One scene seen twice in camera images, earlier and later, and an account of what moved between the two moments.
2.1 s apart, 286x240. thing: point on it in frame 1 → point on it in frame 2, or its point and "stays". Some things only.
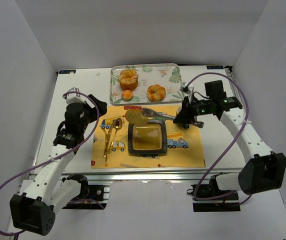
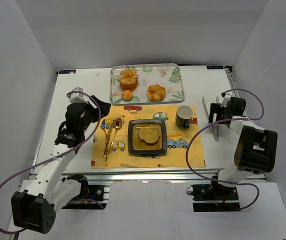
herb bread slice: [135, 117] → [149, 135]
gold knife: [108, 137] stays
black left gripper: [96, 106] stays
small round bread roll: [127, 95] stays
